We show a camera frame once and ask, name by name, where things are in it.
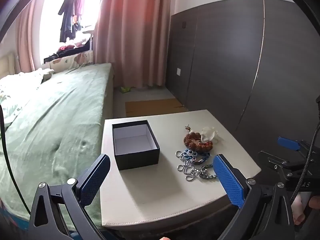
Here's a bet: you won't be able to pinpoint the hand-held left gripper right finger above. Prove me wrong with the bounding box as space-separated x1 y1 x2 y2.
212 154 295 240

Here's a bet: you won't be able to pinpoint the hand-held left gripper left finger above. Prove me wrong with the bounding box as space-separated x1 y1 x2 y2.
28 154 111 240

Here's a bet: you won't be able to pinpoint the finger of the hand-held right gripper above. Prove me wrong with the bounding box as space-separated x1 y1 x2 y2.
277 137 310 153

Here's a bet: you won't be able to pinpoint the silver ball chain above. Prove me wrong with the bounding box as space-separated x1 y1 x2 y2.
175 150 218 182

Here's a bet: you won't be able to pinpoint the black gift box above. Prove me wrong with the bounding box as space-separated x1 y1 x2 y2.
112 120 160 171

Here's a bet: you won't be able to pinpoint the blue bead bracelet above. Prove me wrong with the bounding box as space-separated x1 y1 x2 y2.
181 149 198 163

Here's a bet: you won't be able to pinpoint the clear crystal ornament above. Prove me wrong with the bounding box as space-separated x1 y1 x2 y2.
200 127 218 143

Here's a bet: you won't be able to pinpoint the brown bead bracelet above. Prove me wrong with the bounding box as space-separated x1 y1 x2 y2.
184 124 213 153

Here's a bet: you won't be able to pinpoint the person's right hand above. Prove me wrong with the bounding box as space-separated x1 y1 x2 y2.
292 194 320 227

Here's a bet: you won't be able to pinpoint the bed with green blanket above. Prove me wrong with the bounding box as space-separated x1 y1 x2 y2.
0 62 115 229

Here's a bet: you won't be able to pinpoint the flat brown cardboard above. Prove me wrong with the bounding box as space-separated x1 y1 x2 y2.
125 99 187 117

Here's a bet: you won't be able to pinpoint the dark wood wardrobe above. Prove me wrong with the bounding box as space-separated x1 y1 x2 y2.
166 0 320 163

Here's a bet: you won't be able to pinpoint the crumpled floral quilt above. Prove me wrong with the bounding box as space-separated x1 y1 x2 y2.
0 67 54 123

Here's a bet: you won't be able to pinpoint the floral pillow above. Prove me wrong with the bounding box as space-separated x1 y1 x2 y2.
49 51 94 71

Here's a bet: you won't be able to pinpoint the pile of clothes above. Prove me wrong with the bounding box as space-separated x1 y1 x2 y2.
44 36 94 64

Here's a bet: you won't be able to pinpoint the beige padded headboard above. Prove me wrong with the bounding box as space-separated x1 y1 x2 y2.
0 52 16 80

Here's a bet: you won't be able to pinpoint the narrow pink curtain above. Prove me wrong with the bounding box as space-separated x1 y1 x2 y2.
14 5 45 74

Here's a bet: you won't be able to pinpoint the wide pink curtain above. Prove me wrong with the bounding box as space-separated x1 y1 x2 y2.
94 0 175 91

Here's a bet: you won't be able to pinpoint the dark hanging clothes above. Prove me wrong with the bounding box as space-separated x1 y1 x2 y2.
58 0 87 43

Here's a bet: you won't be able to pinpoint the black braided cable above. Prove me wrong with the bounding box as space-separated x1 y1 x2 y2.
290 122 320 205

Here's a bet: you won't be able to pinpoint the thin black cable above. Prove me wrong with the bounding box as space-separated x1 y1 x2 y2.
0 104 33 217

